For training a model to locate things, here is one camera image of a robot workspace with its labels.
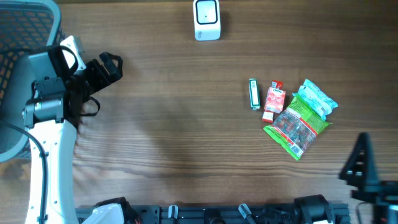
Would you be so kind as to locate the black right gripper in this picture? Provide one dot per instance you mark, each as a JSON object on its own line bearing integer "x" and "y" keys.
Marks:
{"x": 389, "y": 193}

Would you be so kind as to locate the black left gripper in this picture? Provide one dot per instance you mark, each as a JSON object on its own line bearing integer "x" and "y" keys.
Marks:
{"x": 115, "y": 72}

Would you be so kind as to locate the green gummy candy bag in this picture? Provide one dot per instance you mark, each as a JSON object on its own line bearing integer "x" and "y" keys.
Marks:
{"x": 296, "y": 127}

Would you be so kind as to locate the teal tissue packet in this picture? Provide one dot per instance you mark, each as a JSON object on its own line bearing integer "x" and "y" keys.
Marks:
{"x": 321, "y": 103}

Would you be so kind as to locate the red stick packet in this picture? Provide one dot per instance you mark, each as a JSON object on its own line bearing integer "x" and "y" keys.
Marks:
{"x": 268, "y": 116}

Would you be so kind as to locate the orange small box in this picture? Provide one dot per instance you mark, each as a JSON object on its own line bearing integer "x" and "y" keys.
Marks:
{"x": 275, "y": 100}

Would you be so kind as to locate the dark green small box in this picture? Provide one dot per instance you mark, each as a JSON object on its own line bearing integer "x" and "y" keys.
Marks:
{"x": 254, "y": 94}

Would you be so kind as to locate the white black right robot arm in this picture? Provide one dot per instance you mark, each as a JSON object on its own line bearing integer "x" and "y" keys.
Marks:
{"x": 316, "y": 209}

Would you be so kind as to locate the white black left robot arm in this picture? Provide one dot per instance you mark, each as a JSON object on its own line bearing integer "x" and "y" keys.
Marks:
{"x": 52, "y": 144}

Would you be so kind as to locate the white barcode scanner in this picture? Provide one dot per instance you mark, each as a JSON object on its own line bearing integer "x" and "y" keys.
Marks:
{"x": 207, "y": 20}

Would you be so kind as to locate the grey plastic shopping basket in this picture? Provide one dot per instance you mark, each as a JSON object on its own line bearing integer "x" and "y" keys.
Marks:
{"x": 31, "y": 69}

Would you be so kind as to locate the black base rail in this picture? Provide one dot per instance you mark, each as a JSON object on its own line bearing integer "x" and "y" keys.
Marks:
{"x": 270, "y": 213}

